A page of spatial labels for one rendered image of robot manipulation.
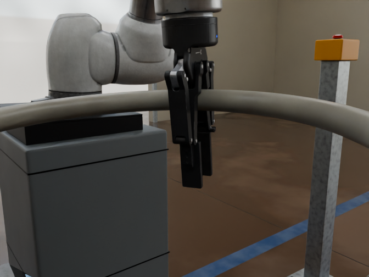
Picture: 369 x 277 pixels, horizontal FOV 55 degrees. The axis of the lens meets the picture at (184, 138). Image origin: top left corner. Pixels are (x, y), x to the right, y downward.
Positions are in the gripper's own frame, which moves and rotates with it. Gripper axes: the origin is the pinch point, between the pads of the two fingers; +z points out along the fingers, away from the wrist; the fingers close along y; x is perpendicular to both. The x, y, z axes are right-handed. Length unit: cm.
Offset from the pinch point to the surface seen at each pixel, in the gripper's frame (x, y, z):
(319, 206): 16, -100, 57
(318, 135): 15, -104, 26
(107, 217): -37, -25, 29
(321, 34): -1, -690, 4
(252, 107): 9.0, 3.2, -8.9
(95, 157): -37.7, -24.8, 11.4
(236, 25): -151, -644, -22
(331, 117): 18.2, 10.1, -9.6
